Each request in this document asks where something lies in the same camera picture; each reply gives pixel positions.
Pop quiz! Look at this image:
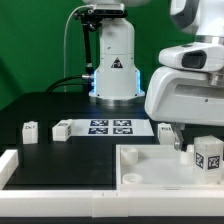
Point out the black camera on stand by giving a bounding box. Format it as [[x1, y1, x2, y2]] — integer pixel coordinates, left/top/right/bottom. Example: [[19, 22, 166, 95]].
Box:
[[74, 3, 127, 90]]

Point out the white square tabletop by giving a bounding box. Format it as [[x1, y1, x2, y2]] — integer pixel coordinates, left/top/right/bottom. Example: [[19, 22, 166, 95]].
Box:
[[116, 145, 224, 191]]

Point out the black cable bundle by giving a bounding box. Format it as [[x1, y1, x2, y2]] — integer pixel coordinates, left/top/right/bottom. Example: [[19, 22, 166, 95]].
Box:
[[44, 74, 95, 93]]

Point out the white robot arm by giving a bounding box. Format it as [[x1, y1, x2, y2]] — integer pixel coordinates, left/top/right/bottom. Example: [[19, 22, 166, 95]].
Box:
[[83, 0, 224, 126]]

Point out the white obstacle fence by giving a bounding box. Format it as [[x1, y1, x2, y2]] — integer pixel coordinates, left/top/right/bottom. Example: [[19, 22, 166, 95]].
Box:
[[0, 150, 224, 217]]

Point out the white fiducial marker sheet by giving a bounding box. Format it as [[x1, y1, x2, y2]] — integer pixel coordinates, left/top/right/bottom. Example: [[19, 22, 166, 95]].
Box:
[[72, 119, 154, 137]]

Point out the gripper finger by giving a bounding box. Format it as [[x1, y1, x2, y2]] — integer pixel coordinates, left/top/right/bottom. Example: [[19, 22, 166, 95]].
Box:
[[171, 123, 185, 150]]

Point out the white cable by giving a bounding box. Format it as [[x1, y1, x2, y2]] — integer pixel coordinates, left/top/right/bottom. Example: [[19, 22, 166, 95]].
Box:
[[62, 4, 84, 93]]

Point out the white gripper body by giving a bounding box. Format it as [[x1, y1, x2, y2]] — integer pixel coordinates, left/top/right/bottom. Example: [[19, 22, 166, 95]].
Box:
[[145, 67, 224, 126]]

